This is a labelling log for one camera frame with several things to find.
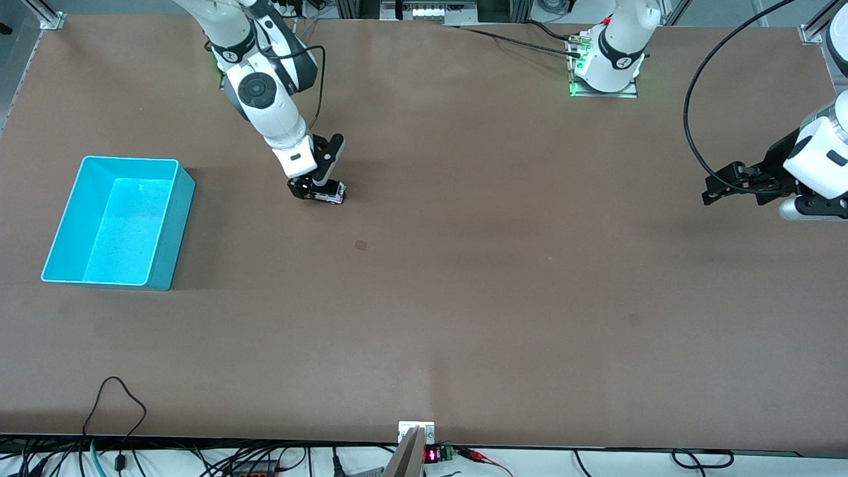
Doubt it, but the white jeep toy black roof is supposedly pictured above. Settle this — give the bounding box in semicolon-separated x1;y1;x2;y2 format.
307;180;347;205

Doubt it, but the cyan plastic bin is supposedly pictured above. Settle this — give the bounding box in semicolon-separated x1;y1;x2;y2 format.
41;156;197;292

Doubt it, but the lit electronics box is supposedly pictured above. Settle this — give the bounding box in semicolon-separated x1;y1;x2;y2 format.
397;0;479;22

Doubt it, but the red clip lead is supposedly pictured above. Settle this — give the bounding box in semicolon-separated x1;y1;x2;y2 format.
456;448;514;477

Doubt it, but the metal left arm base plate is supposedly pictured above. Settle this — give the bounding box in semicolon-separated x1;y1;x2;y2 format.
567;36;639;99

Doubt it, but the aluminium frame post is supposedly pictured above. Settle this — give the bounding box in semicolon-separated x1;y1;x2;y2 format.
800;0;832;44
26;0;65;31

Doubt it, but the black table cable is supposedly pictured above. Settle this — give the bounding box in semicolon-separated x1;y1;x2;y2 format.
457;25;578;57

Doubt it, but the thin black looped cable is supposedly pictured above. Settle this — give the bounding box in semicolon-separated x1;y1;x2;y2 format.
81;376;148;477

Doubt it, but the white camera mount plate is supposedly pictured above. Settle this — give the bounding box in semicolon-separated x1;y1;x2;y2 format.
398;421;436;445

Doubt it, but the black coiled cable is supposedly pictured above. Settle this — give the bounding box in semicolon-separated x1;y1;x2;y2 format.
573;449;735;471

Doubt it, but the grey aluminium mount bar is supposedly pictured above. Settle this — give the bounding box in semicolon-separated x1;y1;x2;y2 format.
383;426;425;477

